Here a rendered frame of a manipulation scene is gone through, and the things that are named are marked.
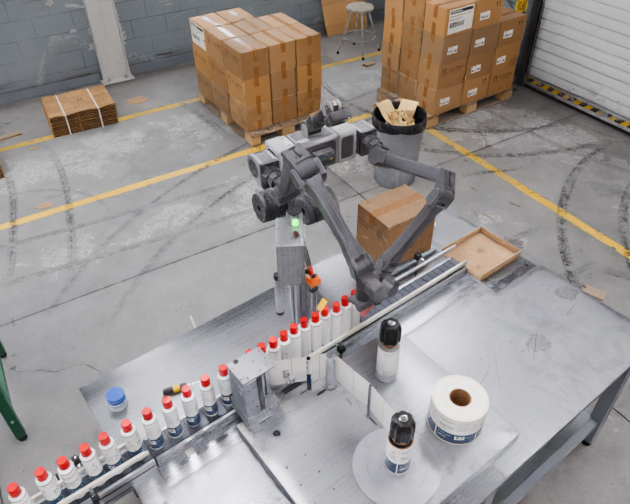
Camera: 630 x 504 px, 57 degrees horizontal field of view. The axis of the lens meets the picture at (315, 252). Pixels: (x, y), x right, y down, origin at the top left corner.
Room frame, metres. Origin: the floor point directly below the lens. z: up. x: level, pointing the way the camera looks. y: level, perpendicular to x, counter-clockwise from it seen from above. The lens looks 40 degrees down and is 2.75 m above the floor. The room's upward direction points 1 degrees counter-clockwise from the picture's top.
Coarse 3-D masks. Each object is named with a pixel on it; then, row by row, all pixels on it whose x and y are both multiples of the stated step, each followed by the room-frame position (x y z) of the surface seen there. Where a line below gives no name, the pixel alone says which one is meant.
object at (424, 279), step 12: (444, 264) 2.11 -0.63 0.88; (456, 264) 2.11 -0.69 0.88; (432, 276) 2.03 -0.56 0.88; (408, 288) 1.95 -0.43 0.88; (384, 300) 1.87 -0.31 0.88; (396, 300) 1.87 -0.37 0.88; (408, 300) 1.87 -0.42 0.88; (372, 312) 1.80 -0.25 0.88; (348, 336) 1.66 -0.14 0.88; (228, 408) 1.30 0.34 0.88; (180, 420) 1.25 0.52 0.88; (204, 420) 1.25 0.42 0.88; (168, 432) 1.20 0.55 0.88; (192, 432) 1.20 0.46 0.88; (168, 444) 1.15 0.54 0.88; (156, 456) 1.11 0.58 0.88
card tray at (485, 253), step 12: (480, 228) 2.42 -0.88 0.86; (456, 240) 2.31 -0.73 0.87; (468, 240) 2.35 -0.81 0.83; (480, 240) 2.35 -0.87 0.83; (492, 240) 2.35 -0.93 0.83; (504, 240) 2.30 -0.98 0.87; (456, 252) 2.25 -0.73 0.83; (468, 252) 2.25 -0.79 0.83; (480, 252) 2.25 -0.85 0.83; (492, 252) 2.25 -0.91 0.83; (504, 252) 2.25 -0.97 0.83; (516, 252) 2.23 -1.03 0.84; (468, 264) 2.16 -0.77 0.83; (480, 264) 2.16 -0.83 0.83; (492, 264) 2.16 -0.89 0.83; (504, 264) 2.14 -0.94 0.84; (480, 276) 2.07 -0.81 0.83
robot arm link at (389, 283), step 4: (380, 260) 1.82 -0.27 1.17; (376, 264) 1.82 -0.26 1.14; (380, 264) 1.81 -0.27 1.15; (376, 268) 1.81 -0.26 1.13; (380, 268) 1.80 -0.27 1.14; (380, 272) 1.79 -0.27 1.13; (384, 272) 1.80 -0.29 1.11; (388, 272) 1.82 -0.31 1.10; (388, 276) 1.77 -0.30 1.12; (392, 276) 1.79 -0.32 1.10; (384, 280) 1.76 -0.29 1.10; (388, 280) 1.76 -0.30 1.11; (392, 280) 1.74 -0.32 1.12; (396, 280) 1.76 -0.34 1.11; (384, 284) 1.75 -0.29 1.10; (388, 284) 1.74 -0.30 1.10; (392, 284) 1.73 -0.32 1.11; (396, 284) 1.73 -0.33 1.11; (388, 288) 1.72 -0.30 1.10; (392, 288) 1.72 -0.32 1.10; (396, 288) 1.73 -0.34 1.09; (388, 292) 1.71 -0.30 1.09; (392, 292) 1.72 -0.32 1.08; (396, 292) 1.73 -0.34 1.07; (392, 296) 1.72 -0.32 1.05
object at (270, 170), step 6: (264, 162) 2.05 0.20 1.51; (270, 162) 2.05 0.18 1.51; (276, 162) 2.07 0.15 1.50; (264, 168) 2.03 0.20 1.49; (270, 168) 2.03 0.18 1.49; (276, 168) 2.03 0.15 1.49; (264, 174) 2.02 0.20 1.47; (270, 174) 2.01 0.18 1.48; (276, 174) 2.00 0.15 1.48; (264, 180) 2.01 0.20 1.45; (270, 180) 1.99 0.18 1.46; (264, 186) 2.03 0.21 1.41; (270, 186) 2.00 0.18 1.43
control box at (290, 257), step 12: (276, 228) 1.65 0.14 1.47; (288, 228) 1.65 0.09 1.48; (300, 228) 1.65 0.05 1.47; (276, 240) 1.58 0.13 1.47; (288, 240) 1.58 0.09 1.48; (300, 240) 1.58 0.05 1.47; (276, 252) 1.55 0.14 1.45; (288, 252) 1.55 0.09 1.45; (300, 252) 1.55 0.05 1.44; (288, 264) 1.55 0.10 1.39; (300, 264) 1.55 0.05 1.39; (288, 276) 1.55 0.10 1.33; (300, 276) 1.55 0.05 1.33
